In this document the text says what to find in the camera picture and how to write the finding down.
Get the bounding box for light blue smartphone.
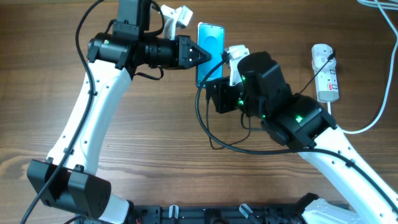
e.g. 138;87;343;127
196;22;225;86

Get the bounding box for black charging cable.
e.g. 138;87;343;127
204;51;337;151

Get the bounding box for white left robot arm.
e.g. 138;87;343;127
27;1;211;223

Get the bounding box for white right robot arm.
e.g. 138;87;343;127
205;52;397;223

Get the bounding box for white power strip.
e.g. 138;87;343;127
312;44;339;103

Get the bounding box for white power strip cord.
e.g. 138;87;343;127
326;0;398;135

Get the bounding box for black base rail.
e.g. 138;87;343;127
125;204;306;224

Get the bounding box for white cables at corner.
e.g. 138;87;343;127
356;0;398;12

